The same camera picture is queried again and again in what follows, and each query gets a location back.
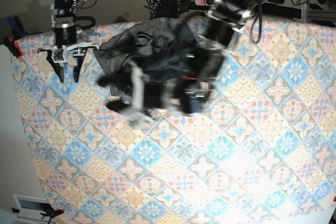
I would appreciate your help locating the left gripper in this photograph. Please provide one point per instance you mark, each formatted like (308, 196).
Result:
(145, 95)

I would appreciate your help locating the blue handled clamp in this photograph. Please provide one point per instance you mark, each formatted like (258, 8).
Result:
(18, 30)

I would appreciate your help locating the patterned tablecloth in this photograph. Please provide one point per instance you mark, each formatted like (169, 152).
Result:
(263, 150)

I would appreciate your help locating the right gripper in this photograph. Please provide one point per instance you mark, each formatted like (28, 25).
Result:
(67, 43)

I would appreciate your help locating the grey t-shirt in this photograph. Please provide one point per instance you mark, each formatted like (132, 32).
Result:
(165, 49)

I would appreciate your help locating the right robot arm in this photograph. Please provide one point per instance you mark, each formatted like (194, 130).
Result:
(66, 25)

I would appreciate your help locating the red black clamp upper left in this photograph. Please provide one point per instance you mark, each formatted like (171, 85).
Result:
(12, 46)

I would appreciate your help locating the black clamp lower left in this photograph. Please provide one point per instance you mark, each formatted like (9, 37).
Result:
(50, 213)

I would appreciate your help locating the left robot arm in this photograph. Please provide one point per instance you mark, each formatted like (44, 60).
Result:
(214, 31)

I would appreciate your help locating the white floor vent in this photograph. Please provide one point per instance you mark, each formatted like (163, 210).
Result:
(31, 208)

